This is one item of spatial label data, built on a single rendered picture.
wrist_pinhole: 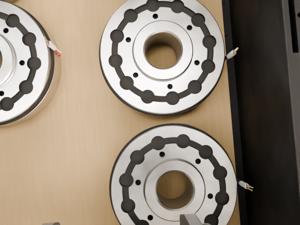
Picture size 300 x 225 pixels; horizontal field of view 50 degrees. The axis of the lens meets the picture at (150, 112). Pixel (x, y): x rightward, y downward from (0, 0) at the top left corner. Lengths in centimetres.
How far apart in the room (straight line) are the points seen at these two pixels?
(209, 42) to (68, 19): 13
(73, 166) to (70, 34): 12
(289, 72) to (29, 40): 20
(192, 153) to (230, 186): 4
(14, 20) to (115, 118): 12
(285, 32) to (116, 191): 17
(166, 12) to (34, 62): 11
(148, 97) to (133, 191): 8
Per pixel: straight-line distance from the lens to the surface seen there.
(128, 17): 27
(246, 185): 26
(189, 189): 28
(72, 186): 30
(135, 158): 26
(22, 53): 28
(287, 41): 21
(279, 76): 22
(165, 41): 29
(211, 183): 26
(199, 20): 28
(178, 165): 25
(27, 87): 28
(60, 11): 31
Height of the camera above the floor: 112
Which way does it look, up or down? 87 degrees down
